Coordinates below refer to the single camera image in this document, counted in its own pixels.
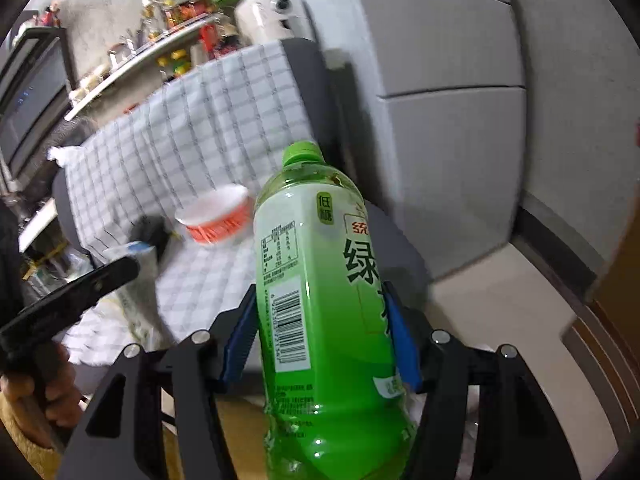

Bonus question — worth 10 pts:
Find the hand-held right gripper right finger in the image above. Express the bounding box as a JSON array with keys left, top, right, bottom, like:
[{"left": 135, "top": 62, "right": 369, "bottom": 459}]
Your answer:
[{"left": 382, "top": 285, "right": 583, "bottom": 480}]

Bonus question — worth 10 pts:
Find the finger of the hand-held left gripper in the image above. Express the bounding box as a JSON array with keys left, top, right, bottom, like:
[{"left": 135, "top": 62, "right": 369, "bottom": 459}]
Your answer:
[{"left": 20, "top": 256, "right": 141, "bottom": 348}]

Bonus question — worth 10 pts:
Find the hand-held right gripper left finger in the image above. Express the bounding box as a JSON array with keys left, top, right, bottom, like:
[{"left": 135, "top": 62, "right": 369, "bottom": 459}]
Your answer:
[{"left": 57, "top": 285, "right": 258, "bottom": 480}]

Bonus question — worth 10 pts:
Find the clear red label plastic bag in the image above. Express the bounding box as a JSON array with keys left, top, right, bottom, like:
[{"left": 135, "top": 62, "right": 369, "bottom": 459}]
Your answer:
[{"left": 102, "top": 241, "right": 173, "bottom": 346}]

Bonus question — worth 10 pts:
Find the green tea bottle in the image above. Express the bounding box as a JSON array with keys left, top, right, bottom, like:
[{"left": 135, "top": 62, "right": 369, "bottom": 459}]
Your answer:
[{"left": 252, "top": 141, "right": 426, "bottom": 480}]

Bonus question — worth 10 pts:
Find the person's left forearm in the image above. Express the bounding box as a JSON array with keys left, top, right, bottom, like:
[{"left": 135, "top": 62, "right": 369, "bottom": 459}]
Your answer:
[{"left": 0, "top": 392, "right": 58, "bottom": 480}]

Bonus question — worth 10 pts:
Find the person's left hand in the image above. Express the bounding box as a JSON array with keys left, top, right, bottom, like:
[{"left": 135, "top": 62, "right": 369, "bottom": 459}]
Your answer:
[{"left": 0, "top": 345, "right": 86, "bottom": 453}]

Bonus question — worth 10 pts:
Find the black sponge block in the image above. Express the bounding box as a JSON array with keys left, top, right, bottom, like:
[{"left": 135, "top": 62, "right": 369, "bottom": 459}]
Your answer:
[{"left": 131, "top": 215, "right": 171, "bottom": 261}]

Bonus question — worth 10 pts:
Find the white kitchen counter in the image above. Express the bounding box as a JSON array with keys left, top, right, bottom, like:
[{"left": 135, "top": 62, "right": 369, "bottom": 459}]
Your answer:
[{"left": 17, "top": 200, "right": 61, "bottom": 253}]

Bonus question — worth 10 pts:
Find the red and white paper bowl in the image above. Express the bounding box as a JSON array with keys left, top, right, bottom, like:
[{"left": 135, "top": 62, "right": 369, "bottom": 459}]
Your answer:
[{"left": 174, "top": 184, "right": 256, "bottom": 247}]

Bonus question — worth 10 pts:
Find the white plastic bag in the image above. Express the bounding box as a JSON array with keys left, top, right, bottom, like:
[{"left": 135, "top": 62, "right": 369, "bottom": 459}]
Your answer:
[{"left": 46, "top": 145, "right": 81, "bottom": 166}]

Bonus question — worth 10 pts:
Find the black and white checked cloth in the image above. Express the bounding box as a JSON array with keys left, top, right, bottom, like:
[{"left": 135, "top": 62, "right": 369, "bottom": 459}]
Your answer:
[{"left": 47, "top": 40, "right": 321, "bottom": 361}]

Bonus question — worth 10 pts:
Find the brown wooden door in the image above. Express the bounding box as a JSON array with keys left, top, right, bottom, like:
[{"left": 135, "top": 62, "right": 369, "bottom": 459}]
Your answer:
[{"left": 570, "top": 225, "right": 640, "bottom": 441}]

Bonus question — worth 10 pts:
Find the white kitchen appliance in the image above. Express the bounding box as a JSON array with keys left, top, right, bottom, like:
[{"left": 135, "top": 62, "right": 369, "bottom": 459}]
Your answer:
[{"left": 235, "top": 0, "right": 313, "bottom": 48}]

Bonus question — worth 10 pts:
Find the grey refrigerator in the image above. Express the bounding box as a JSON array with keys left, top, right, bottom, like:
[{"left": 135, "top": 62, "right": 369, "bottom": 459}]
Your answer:
[{"left": 285, "top": 0, "right": 640, "bottom": 281}]

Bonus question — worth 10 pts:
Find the white wall shelf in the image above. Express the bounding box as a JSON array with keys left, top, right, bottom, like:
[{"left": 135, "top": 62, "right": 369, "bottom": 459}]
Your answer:
[{"left": 64, "top": 10, "right": 221, "bottom": 121}]

